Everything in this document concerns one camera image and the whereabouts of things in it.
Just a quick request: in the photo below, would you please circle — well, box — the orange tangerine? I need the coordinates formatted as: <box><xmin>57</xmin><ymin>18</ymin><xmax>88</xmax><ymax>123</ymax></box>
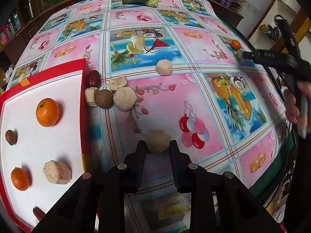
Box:
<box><xmin>230</xmin><ymin>39</ymin><xmax>241</xmax><ymax>51</ymax></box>

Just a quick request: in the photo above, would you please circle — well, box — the beige sugarcane chunk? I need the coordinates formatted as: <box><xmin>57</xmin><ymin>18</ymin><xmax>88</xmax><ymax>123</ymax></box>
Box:
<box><xmin>145</xmin><ymin>130</ymin><xmax>172</xmax><ymax>154</ymax></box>
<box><xmin>43</xmin><ymin>160</ymin><xmax>72</xmax><ymax>185</ymax></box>

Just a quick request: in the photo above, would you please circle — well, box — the person's right hand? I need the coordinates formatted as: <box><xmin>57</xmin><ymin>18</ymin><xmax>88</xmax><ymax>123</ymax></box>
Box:
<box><xmin>284</xmin><ymin>82</ymin><xmax>311</xmax><ymax>134</ymax></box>

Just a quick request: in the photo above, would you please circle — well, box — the beige octagonal chunk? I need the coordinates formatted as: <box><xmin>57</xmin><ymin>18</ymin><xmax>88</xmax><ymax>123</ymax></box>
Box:
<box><xmin>113</xmin><ymin>87</ymin><xmax>137</xmax><ymax>112</ymax></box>

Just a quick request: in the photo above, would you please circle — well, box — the brown round fruit on cloth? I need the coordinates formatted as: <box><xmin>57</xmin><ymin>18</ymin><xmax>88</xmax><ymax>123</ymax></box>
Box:
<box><xmin>95</xmin><ymin>89</ymin><xmax>113</xmax><ymax>109</ymax></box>

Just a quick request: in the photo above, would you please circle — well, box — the beige sugarcane chunk on tray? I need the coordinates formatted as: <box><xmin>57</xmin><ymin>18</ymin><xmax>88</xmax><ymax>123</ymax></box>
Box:
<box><xmin>43</xmin><ymin>160</ymin><xmax>72</xmax><ymax>185</ymax></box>

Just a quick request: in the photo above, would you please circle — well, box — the beige chunk behind brown fruit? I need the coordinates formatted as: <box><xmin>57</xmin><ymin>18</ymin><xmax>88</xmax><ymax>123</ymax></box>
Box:
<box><xmin>109</xmin><ymin>75</ymin><xmax>128</xmax><ymax>91</ymax></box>

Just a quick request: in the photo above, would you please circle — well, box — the beige chunk far on cloth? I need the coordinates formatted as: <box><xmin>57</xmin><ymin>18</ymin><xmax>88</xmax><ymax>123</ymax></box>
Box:
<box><xmin>155</xmin><ymin>59</ymin><xmax>173</xmax><ymax>76</ymax></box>

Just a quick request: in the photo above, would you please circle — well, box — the beige chunk beside tray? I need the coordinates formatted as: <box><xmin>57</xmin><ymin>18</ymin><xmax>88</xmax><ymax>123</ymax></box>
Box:
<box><xmin>84</xmin><ymin>87</ymin><xmax>98</xmax><ymax>107</ymax></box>

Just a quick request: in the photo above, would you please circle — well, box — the colourful fruit-print tablecloth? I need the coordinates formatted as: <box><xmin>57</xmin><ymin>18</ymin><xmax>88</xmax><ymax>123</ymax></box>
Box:
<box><xmin>6</xmin><ymin>0</ymin><xmax>292</xmax><ymax>233</ymax></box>

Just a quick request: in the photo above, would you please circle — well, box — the red-rimmed white tray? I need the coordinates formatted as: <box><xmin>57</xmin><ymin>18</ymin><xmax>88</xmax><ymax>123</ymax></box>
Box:
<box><xmin>1</xmin><ymin>59</ymin><xmax>91</xmax><ymax>232</ymax></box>

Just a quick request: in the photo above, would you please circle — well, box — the dark red date by tray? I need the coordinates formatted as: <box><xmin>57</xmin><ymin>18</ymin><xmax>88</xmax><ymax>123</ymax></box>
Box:
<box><xmin>87</xmin><ymin>70</ymin><xmax>100</xmax><ymax>88</ymax></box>

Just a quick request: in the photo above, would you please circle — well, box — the orange tangerine upper tray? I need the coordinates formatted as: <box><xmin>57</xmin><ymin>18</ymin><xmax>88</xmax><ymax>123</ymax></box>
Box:
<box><xmin>35</xmin><ymin>98</ymin><xmax>60</xmax><ymax>127</ymax></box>

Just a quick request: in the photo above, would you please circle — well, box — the orange tangerine tray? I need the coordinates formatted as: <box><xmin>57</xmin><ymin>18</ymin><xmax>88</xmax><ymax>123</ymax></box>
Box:
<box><xmin>35</xmin><ymin>98</ymin><xmax>60</xmax><ymax>127</ymax></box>
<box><xmin>10</xmin><ymin>167</ymin><xmax>30</xmax><ymax>191</ymax></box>

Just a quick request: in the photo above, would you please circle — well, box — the dark red date on tray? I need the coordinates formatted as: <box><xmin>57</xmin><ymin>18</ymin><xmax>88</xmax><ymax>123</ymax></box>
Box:
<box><xmin>33</xmin><ymin>207</ymin><xmax>45</xmax><ymax>221</ymax></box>

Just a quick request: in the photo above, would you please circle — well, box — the orange tangerine lower tray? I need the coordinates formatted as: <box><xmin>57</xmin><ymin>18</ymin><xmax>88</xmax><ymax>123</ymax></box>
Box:
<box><xmin>10</xmin><ymin>167</ymin><xmax>30</xmax><ymax>191</ymax></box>

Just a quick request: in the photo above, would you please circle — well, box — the brown round fruit on tray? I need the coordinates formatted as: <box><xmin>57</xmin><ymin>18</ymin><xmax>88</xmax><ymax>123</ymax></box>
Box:
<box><xmin>5</xmin><ymin>129</ymin><xmax>17</xmax><ymax>146</ymax></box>

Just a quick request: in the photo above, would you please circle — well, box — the dark wooden side cabinet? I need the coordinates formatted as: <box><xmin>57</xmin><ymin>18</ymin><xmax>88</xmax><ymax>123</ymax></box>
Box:
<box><xmin>0</xmin><ymin>0</ymin><xmax>47</xmax><ymax>61</ymax></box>

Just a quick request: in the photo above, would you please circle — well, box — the wooden wall shelf unit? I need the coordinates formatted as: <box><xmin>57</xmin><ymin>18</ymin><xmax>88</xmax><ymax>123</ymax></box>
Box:
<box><xmin>248</xmin><ymin>0</ymin><xmax>310</xmax><ymax>58</ymax></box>

